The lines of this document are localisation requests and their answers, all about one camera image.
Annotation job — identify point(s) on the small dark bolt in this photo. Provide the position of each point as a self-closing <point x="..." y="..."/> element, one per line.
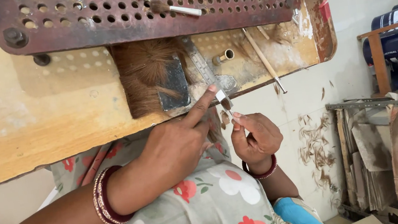
<point x="42" y="60"/>

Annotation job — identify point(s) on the person's right hand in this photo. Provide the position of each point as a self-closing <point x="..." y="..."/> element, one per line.
<point x="259" y="138"/>

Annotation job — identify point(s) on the wooden stick with metal ferrule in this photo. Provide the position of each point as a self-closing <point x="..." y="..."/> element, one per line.
<point x="261" y="58"/>

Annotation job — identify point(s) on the thin maroon bangle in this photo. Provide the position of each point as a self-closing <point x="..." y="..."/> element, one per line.
<point x="265" y="173"/>

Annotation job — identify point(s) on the floral print dress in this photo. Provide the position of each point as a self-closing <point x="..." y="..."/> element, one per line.
<point x="210" y="205"/>

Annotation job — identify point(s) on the metal rack with cardboard sheets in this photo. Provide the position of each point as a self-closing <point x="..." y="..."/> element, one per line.
<point x="390" y="157"/>

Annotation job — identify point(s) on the rusty perforated metal plate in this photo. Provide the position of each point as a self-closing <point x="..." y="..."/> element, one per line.
<point x="116" y="27"/>

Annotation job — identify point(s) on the dark metal weight block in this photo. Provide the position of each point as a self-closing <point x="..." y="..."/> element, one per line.
<point x="175" y="86"/>

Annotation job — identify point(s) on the person's left hand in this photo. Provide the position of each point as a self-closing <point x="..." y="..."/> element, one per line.
<point x="167" y="150"/>

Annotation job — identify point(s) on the bundle of brown hair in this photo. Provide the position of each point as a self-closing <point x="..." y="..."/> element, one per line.
<point x="139" y="73"/>

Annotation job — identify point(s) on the short brass tube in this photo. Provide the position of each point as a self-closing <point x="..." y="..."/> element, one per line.
<point x="223" y="57"/>

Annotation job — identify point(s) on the scattered brown hair scraps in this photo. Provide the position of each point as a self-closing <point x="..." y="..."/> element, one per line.
<point x="315" y="147"/>

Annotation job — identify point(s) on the maroon and gold bangle stack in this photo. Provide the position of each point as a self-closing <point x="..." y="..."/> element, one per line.
<point x="107" y="197"/>

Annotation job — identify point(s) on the red tape piece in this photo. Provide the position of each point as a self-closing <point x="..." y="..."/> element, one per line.
<point x="325" y="11"/>

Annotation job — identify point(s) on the large rusty bolt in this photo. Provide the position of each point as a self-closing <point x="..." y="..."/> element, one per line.
<point x="15" y="37"/>

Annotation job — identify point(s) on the small metal ferrule with hair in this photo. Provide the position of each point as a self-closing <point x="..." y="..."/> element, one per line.
<point x="223" y="97"/>

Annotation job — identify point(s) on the blue cloth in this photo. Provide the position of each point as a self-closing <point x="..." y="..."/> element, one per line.
<point x="299" y="215"/>

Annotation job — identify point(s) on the steel ruler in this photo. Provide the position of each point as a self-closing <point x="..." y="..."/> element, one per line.
<point x="200" y="64"/>

